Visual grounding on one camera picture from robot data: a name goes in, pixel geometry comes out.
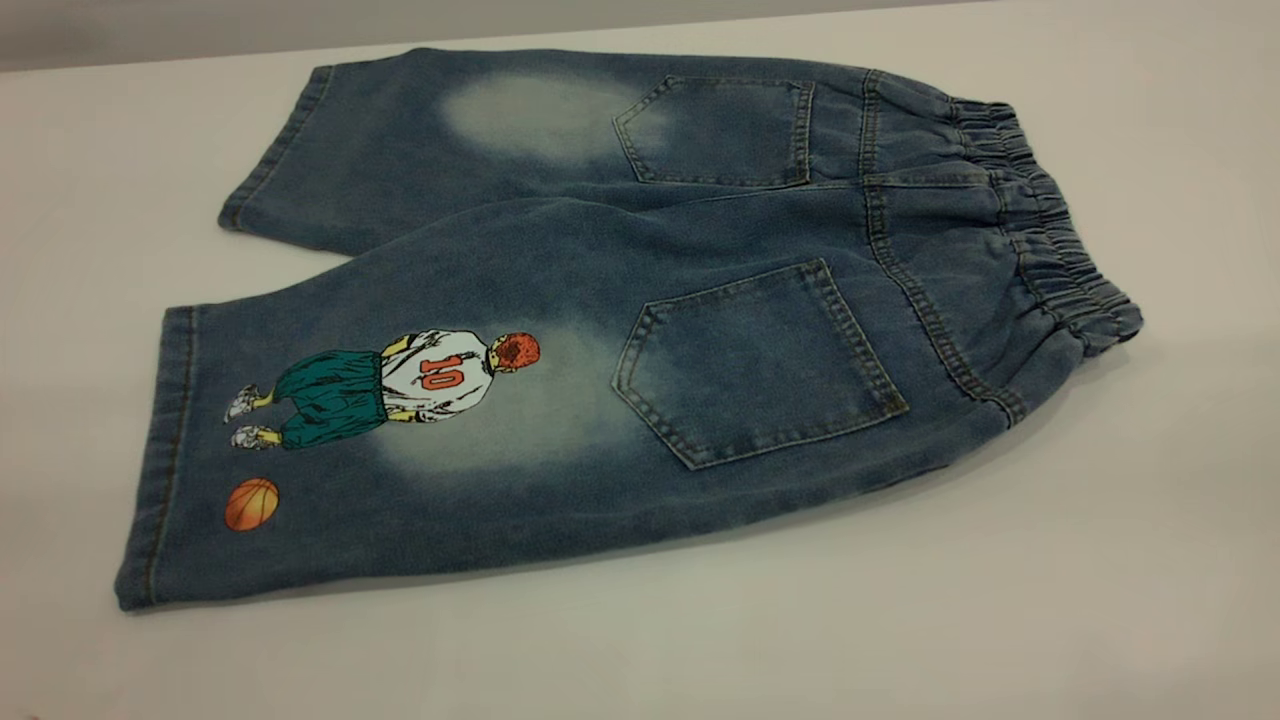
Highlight blue denim shorts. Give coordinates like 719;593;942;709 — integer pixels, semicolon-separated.
113;46;1145;614

